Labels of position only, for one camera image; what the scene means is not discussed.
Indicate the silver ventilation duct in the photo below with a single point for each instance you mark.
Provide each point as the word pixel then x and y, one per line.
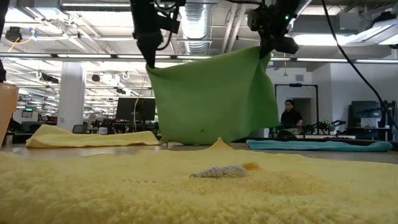
pixel 196 28

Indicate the green microfiber towel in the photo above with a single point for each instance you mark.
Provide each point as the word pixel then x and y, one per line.
pixel 211 99

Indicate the black background robot arm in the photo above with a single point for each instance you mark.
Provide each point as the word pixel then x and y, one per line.
pixel 323 126

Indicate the white building column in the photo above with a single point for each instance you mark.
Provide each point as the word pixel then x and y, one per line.
pixel 71 93

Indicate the person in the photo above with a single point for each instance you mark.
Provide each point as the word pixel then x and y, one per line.
pixel 290 118

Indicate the black ceiling device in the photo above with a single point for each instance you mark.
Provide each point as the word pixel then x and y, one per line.
pixel 13 33

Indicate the plain yellow microfiber towel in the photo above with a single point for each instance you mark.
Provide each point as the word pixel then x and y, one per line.
pixel 77 138

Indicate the dark wall-side monitor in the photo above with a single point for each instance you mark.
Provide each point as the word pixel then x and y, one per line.
pixel 365 110

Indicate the orange plastic tray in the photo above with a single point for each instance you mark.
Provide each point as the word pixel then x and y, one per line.
pixel 7 112

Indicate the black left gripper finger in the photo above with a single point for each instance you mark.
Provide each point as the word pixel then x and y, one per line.
pixel 144 46
pixel 155 46

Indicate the teal microfiber towel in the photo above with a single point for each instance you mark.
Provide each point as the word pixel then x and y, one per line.
pixel 311 145

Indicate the yellow towel with white label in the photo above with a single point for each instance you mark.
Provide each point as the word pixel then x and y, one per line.
pixel 124 193

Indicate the black portal frame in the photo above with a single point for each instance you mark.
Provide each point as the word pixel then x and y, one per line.
pixel 295 85

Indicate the black office monitor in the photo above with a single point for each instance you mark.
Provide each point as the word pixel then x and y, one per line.
pixel 127 109

